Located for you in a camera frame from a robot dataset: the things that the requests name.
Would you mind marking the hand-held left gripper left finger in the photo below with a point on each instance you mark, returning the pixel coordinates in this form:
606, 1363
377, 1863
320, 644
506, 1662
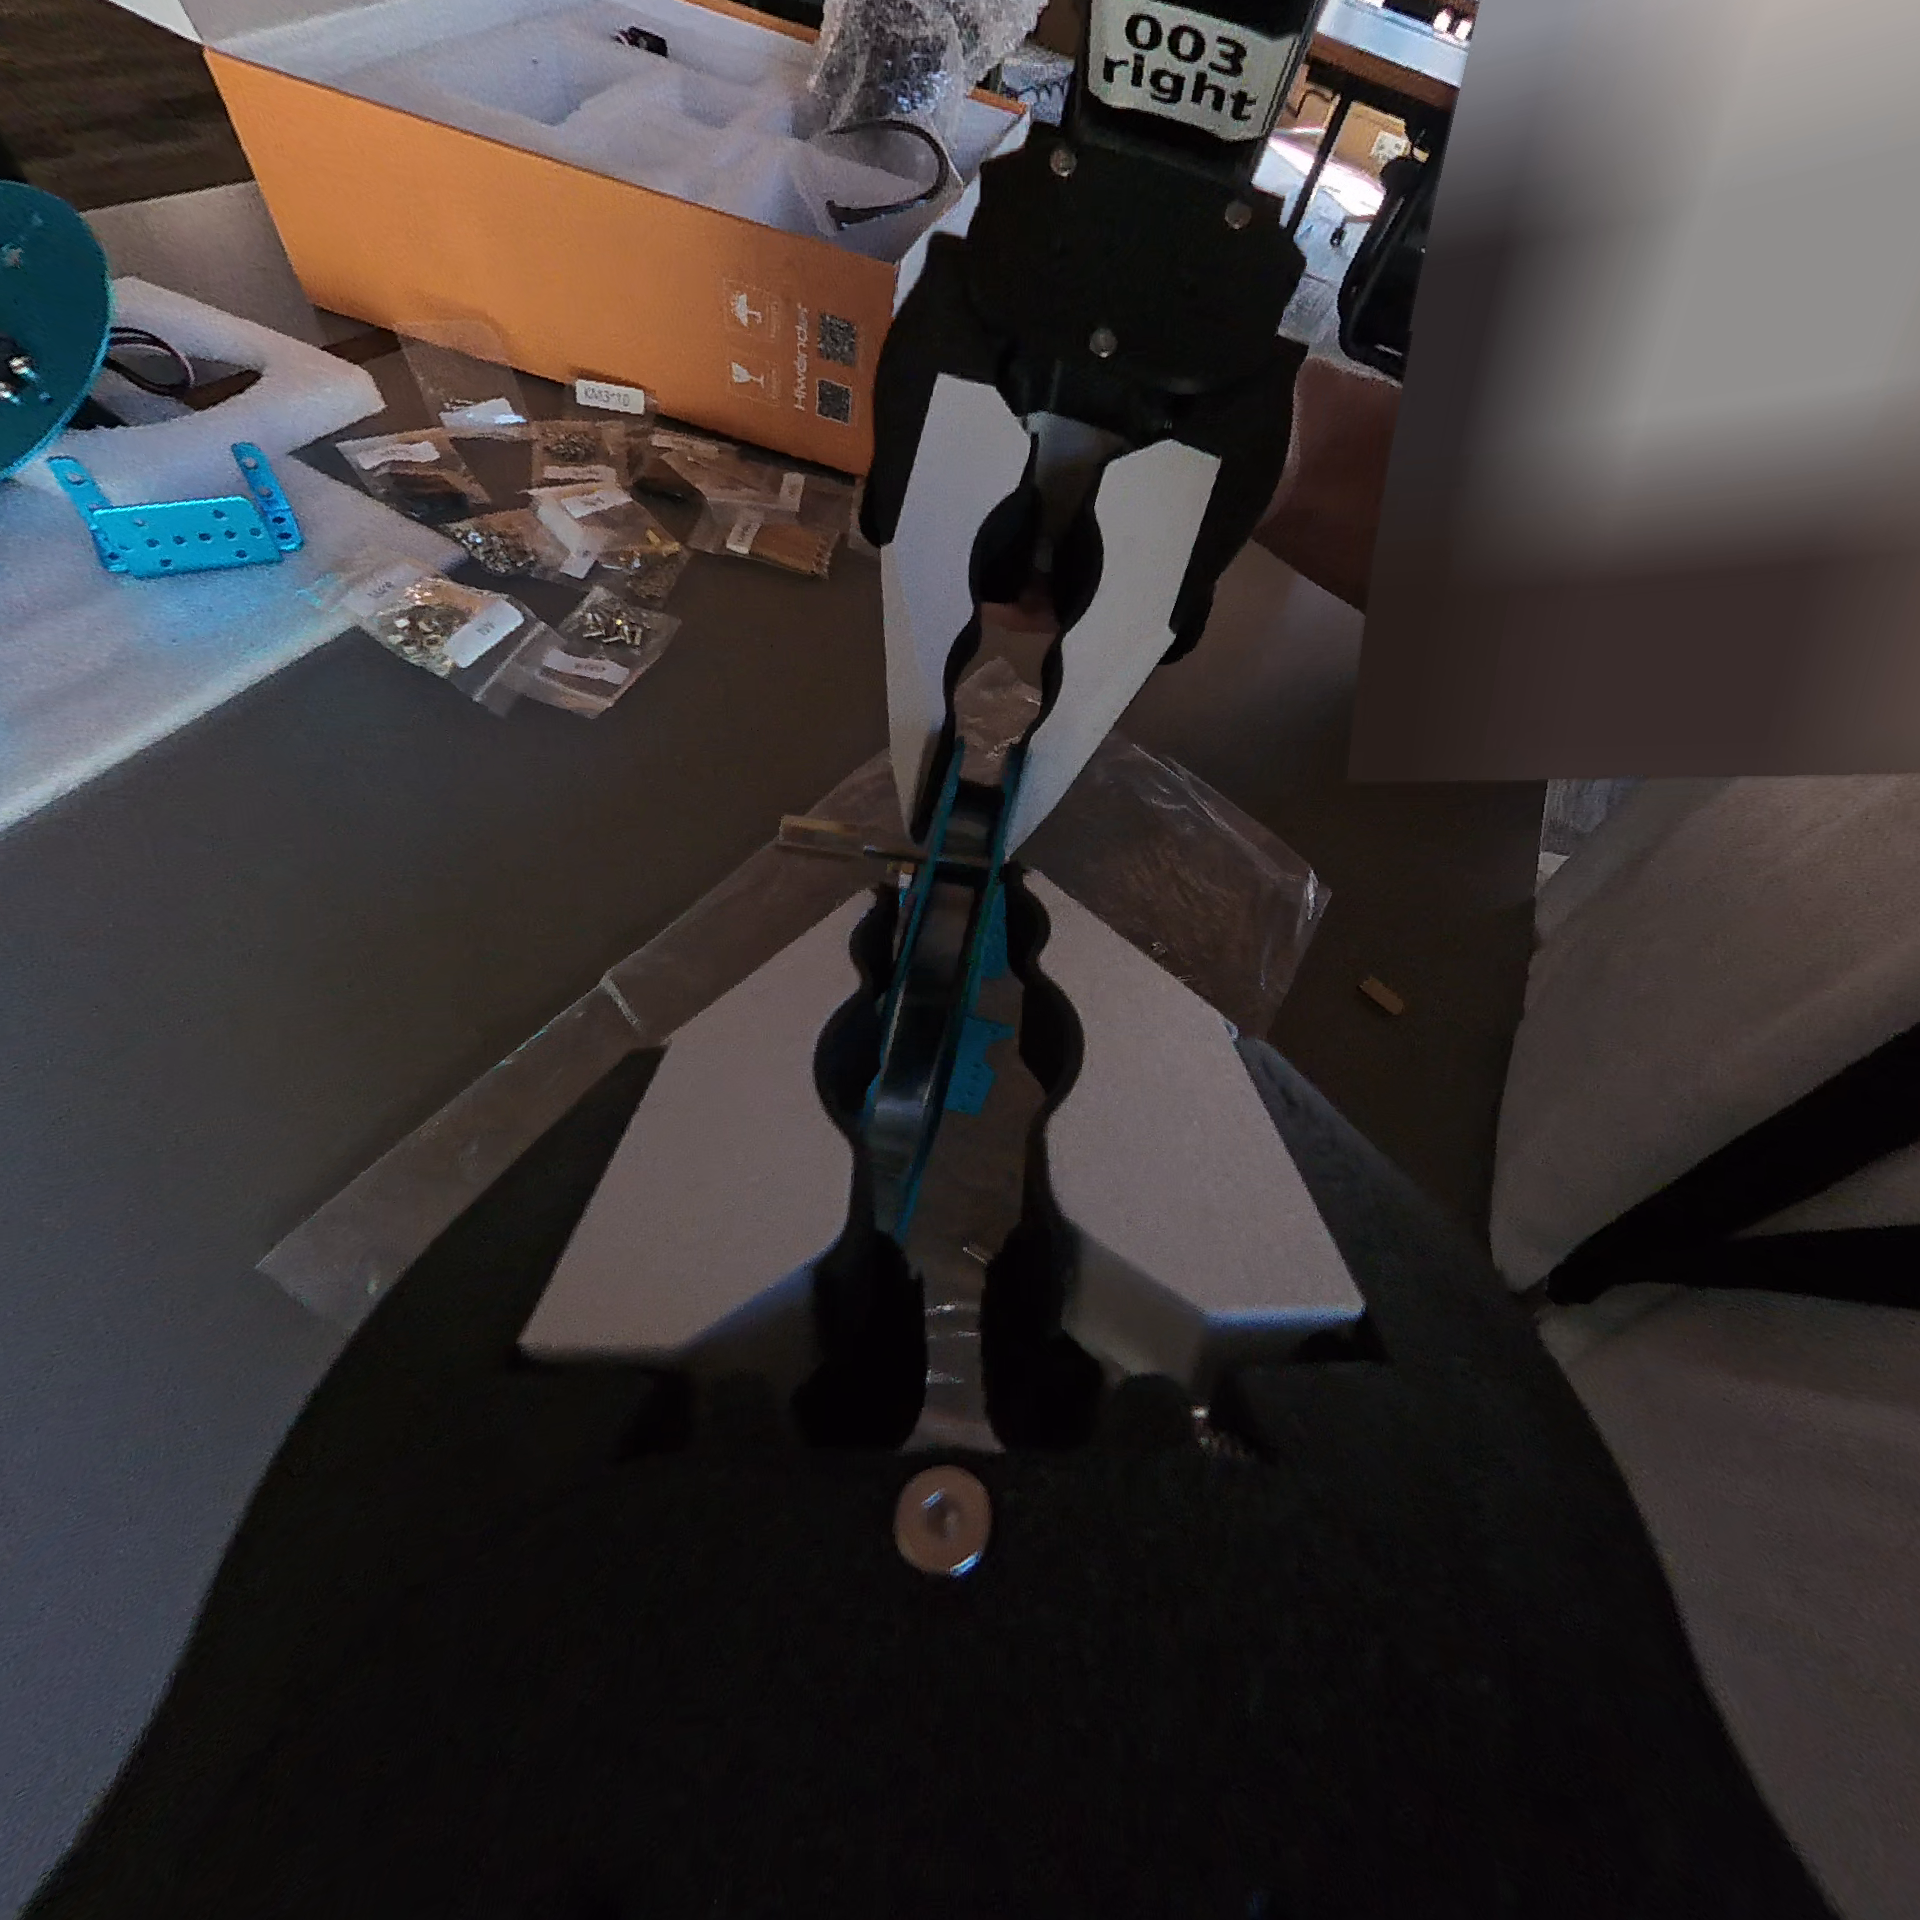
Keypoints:
705, 1200

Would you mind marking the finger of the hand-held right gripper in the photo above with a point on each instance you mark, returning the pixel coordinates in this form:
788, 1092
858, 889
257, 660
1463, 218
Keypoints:
1140, 599
921, 569

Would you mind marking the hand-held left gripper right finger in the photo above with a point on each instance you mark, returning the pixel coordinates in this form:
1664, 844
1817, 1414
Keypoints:
1184, 1184

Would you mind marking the blue metal disc bearing assembly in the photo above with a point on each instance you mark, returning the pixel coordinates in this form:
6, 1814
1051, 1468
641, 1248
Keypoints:
968, 1049

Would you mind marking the clear plastic bag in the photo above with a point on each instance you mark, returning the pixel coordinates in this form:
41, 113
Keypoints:
1200, 884

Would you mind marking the bubble wrapped part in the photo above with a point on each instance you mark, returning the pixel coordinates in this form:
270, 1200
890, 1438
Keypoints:
886, 59

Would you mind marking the background wooden table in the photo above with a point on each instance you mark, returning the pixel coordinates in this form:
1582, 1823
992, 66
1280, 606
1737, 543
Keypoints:
1380, 71

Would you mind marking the pile of small screw bags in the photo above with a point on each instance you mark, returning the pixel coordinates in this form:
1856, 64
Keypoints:
585, 539

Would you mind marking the orange cardboard box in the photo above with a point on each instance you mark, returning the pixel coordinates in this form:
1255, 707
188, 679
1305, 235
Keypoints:
523, 255

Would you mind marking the group of blue metal brackets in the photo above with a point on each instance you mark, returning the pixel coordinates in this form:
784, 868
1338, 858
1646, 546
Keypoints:
166, 534

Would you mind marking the white foam sheet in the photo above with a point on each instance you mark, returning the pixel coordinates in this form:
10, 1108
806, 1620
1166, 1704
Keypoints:
150, 675

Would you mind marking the blue disc with servo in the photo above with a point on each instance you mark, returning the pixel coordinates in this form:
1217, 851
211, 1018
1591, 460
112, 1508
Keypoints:
44, 300

